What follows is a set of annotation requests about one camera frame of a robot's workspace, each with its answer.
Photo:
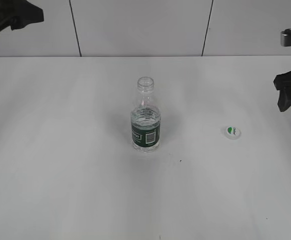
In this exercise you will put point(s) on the clear cestbon water bottle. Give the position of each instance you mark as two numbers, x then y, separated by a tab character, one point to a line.
145	117

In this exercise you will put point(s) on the white green bottle cap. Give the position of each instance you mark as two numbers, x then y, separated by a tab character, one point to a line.
231	132

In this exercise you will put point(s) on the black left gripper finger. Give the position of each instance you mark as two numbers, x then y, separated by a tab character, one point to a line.
17	14

